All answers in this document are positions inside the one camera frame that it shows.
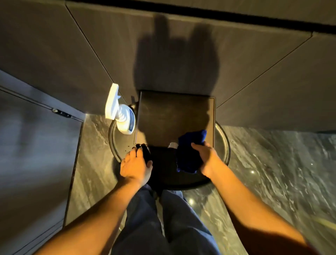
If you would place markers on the person's left hand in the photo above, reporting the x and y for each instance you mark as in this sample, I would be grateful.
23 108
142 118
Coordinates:
135 168

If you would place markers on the black door latch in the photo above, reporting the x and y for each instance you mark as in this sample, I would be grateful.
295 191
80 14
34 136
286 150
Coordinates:
61 113

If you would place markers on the person's left forearm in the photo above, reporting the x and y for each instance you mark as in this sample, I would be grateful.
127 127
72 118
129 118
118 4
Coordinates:
97 220

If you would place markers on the dark blue cloth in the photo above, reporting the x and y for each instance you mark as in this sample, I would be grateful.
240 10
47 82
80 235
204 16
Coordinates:
189 155

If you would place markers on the person's right forearm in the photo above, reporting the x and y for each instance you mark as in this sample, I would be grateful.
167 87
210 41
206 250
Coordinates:
252 212

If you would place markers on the dark square tray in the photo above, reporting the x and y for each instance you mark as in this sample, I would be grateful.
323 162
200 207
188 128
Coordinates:
173 118

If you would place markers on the small white object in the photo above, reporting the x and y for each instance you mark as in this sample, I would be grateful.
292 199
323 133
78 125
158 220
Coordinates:
172 145

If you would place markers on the small black object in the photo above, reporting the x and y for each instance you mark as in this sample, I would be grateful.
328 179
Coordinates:
146 154

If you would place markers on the person's blue jeans legs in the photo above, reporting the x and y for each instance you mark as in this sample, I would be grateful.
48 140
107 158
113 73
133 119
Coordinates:
178 226

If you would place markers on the round black side table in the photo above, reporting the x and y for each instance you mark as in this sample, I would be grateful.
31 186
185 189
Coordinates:
165 168

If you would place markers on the person's right hand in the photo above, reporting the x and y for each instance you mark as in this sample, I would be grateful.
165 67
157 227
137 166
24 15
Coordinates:
210 163

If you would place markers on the grey door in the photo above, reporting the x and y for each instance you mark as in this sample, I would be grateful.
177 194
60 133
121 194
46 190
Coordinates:
31 168

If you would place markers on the white spray bottle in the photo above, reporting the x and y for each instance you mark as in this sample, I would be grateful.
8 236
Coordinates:
123 117

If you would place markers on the person's left thumb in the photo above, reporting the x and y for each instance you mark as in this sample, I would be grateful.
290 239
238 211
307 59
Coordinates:
149 164

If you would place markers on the person's right thumb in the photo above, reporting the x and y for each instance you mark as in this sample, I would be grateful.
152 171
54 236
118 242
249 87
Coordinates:
198 148

